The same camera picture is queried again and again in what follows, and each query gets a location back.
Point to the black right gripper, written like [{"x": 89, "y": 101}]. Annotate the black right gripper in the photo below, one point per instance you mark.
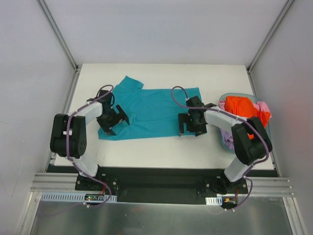
[{"x": 190, "y": 121}]

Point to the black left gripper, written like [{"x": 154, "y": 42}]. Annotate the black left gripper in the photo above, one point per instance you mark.
[{"x": 114, "y": 120}]

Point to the teal t shirt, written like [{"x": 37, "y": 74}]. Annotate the teal t shirt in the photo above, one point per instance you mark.
[{"x": 152, "y": 113}]

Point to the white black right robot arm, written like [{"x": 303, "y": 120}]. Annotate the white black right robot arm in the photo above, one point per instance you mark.
[{"x": 251, "y": 142}]

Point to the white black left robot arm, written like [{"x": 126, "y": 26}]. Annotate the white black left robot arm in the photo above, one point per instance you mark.
[{"x": 69, "y": 131}]

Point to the lavender t shirt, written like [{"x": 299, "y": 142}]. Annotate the lavender t shirt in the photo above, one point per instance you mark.
[{"x": 227, "y": 140}]

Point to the orange t shirt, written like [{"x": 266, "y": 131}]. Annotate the orange t shirt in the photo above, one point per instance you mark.
[{"x": 243, "y": 106}]

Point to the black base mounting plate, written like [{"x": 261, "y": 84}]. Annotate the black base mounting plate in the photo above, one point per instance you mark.
[{"x": 161, "y": 185}]

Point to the pink t shirt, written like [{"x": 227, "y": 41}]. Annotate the pink t shirt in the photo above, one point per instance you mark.
[{"x": 261, "y": 106}]

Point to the left aluminium corner post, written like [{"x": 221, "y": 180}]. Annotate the left aluminium corner post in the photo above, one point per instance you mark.
[{"x": 56, "y": 31}]

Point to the aluminium corner post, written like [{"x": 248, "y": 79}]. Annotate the aluminium corner post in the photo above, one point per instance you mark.
[
  {"x": 56, "y": 31},
  {"x": 270, "y": 34}
]

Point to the small white cable duct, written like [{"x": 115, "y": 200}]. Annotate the small white cable duct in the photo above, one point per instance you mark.
[{"x": 214, "y": 201}]

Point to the aluminium front frame rail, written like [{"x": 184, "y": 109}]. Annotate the aluminium front frame rail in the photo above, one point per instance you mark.
[{"x": 65, "y": 182}]

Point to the white slotted cable duct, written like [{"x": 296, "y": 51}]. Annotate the white slotted cable duct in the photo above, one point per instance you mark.
[{"x": 77, "y": 197}]

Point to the right aluminium corner post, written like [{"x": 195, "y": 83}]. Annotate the right aluminium corner post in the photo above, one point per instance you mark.
[{"x": 270, "y": 34}]

